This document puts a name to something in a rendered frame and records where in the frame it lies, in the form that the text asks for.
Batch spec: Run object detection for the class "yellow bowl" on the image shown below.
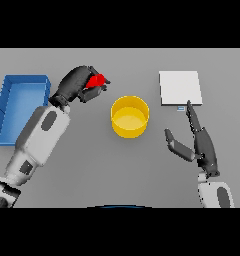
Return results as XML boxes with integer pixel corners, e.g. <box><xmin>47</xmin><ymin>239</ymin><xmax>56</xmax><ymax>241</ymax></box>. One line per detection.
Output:
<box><xmin>110</xmin><ymin>95</ymin><xmax>151</xmax><ymax>139</ymax></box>

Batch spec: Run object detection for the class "blue tray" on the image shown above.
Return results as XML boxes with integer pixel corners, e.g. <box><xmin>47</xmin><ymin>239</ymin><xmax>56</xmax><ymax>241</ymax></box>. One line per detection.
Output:
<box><xmin>0</xmin><ymin>74</ymin><xmax>52</xmax><ymax>147</ymax></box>

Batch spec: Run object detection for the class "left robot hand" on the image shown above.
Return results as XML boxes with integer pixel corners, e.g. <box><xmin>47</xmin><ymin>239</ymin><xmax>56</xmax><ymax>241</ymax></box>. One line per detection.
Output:
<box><xmin>48</xmin><ymin>65</ymin><xmax>112</xmax><ymax>108</ymax></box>

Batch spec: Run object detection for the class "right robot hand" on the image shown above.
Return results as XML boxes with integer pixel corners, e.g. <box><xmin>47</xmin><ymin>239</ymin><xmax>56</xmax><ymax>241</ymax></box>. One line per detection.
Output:
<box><xmin>163</xmin><ymin>99</ymin><xmax>221</xmax><ymax>179</ymax></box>

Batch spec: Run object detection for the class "red beaker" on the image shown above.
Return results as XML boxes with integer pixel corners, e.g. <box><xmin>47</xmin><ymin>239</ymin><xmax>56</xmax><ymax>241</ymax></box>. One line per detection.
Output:
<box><xmin>85</xmin><ymin>73</ymin><xmax>108</xmax><ymax>89</ymax></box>

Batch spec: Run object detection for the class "pale square measuring scale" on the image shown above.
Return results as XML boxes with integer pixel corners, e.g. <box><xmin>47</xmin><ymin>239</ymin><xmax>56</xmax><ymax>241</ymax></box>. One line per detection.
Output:
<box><xmin>158</xmin><ymin>70</ymin><xmax>204</xmax><ymax>111</ymax></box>

